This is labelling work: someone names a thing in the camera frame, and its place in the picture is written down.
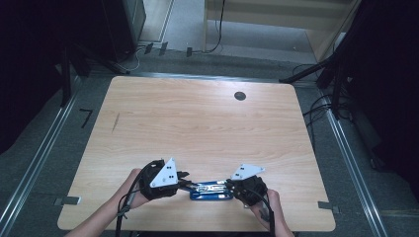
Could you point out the dark curtain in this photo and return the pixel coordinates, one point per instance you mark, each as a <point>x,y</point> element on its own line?
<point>388,82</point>
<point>26,65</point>

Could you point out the black power plug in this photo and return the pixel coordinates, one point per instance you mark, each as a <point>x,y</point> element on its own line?
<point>189,51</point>
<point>148,48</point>
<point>163,48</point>

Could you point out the beige wooden frame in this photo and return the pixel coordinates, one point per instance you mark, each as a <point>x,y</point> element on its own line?
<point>280,11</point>

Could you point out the black table grommet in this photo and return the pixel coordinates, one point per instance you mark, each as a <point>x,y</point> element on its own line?
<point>240,95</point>

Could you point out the metal floor rail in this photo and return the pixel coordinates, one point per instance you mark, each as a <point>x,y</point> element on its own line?
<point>348,154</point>
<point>42,154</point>

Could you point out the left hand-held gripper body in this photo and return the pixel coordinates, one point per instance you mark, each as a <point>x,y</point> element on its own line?
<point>163,177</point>

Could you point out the black metal stand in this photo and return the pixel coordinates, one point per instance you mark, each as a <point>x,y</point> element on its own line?
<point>66,82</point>
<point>336,92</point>

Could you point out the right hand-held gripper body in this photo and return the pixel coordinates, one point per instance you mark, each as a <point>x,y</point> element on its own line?
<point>250,191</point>

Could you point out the black cabinet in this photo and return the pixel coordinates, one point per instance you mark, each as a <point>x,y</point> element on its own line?
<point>125,26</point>

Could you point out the person's left hand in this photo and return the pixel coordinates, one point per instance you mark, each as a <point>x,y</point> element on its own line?
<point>131,191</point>

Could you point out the person's right hand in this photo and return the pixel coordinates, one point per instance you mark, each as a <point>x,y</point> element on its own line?
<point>275,207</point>

